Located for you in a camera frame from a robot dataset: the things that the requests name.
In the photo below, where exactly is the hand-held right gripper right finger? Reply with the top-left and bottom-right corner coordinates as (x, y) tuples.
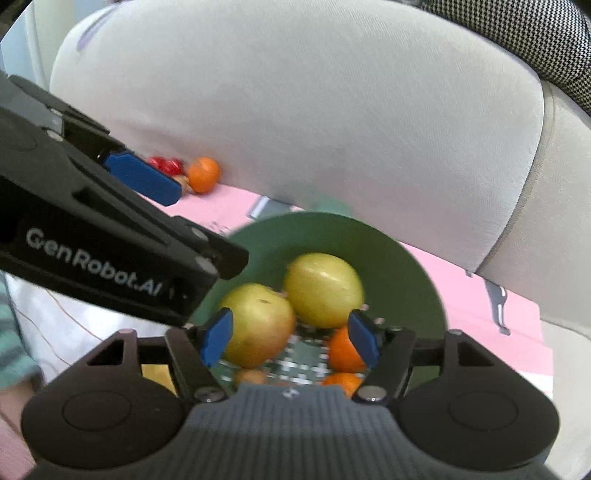
(347, 310), (504, 403)

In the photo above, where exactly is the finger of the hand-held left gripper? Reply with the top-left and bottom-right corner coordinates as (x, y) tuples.
(69, 148), (250, 280)
(44, 99), (182, 207)

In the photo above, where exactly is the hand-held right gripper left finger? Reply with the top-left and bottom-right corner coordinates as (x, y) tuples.
(85, 308), (234, 402)

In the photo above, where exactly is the orange mandarin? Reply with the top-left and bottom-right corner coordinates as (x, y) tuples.
(328, 325), (370, 374)
(187, 157), (221, 195)
(321, 373), (365, 398)

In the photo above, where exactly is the large yellow-green apple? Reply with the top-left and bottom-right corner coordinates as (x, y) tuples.
(217, 282), (296, 370)

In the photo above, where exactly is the green plastic colander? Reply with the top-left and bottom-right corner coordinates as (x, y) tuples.
(189, 212), (448, 398)

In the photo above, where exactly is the pink and white printed cloth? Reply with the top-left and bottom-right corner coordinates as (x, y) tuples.
(0, 182), (555, 402)

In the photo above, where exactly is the person's striped teal clothing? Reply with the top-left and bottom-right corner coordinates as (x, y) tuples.
(0, 274), (43, 391)

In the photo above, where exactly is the beige sofa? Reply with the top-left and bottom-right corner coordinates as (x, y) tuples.
(46, 0), (591, 462)

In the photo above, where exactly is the person's pink clothing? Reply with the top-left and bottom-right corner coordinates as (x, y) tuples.
(0, 391), (37, 480)

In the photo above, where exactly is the houndstooth cushion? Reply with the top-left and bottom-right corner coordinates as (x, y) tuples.
(422, 0), (591, 116)

